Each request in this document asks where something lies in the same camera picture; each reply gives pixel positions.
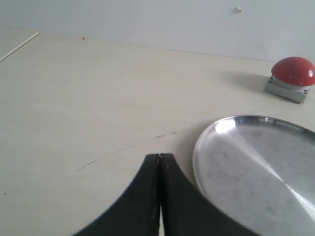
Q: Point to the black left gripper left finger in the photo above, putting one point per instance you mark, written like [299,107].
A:
[137,211]

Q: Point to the white wall clip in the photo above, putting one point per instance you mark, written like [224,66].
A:
[238,10]

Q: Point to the round steel tray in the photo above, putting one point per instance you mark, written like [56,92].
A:
[259,171]

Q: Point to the red dome push button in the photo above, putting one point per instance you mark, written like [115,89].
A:
[291,78]

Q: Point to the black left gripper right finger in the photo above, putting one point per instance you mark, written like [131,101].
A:
[185,212]

